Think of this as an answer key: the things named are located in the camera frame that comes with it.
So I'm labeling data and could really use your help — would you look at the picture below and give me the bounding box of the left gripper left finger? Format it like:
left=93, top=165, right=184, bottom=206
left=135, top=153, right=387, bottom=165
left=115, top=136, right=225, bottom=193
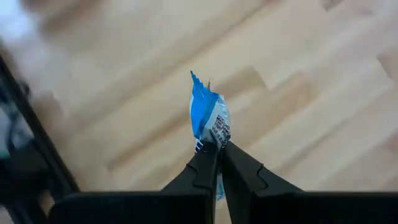
left=161, top=141, right=218, bottom=224

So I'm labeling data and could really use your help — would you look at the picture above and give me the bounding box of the white blue Hershey's bar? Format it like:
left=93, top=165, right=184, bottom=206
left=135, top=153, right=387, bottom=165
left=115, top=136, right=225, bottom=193
left=188, top=70, right=233, bottom=202

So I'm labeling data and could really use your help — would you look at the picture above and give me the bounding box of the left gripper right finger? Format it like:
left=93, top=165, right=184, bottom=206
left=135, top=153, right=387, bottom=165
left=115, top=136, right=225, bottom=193
left=221, top=141, right=304, bottom=224

